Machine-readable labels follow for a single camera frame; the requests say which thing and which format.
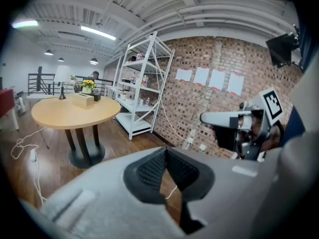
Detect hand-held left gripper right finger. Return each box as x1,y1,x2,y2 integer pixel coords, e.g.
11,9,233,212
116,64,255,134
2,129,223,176
165,146,265,225

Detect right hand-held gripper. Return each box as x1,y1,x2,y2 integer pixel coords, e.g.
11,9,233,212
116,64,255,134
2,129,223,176
199,87,285,161

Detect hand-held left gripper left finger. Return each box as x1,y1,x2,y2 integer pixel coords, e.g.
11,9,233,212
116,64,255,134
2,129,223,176
22,146,186,239

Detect person's right forearm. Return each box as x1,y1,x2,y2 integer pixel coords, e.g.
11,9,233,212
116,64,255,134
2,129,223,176
264,123,285,150

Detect white paper sheet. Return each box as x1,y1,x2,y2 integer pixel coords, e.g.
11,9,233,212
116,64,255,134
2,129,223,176
193,67,210,86
175,68,193,82
227,71,245,96
208,69,226,91

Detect person's blue white top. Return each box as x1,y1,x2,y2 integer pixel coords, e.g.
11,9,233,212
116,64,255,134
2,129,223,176
281,21,319,146

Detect large white metal shelf rack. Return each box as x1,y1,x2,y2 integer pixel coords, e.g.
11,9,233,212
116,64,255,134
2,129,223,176
115,31,175,141

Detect black mounted monitor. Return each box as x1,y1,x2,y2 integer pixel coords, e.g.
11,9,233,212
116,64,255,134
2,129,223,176
265,32,300,69

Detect round wooden table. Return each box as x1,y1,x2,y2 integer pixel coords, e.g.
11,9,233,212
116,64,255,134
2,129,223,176
31,93,122,169

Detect wooden tissue box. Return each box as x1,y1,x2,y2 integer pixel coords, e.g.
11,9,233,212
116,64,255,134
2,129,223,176
72,93,95,108

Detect yellow flowers in pot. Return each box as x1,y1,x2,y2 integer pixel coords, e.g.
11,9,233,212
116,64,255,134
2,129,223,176
78,79,97,94

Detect small white metal shelf rack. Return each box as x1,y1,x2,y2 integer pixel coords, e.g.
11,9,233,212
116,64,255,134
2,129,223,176
104,51,125,102

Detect white shade table lamp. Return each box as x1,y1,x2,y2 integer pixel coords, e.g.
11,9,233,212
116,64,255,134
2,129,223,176
54,65,73,101

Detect black metal railing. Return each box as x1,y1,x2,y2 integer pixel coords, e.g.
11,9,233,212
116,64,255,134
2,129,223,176
27,66,110,96

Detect red table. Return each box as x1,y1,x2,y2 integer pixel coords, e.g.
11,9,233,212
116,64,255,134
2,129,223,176
0,88,20,131

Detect ceiling strip light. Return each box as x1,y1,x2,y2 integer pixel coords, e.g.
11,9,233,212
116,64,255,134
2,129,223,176
81,25,117,40
11,20,39,29

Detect white hanging wall cable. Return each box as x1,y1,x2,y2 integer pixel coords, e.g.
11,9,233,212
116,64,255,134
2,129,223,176
154,37,190,144

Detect white power strip with cable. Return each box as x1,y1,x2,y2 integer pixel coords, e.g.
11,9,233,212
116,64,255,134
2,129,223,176
10,127,48,203

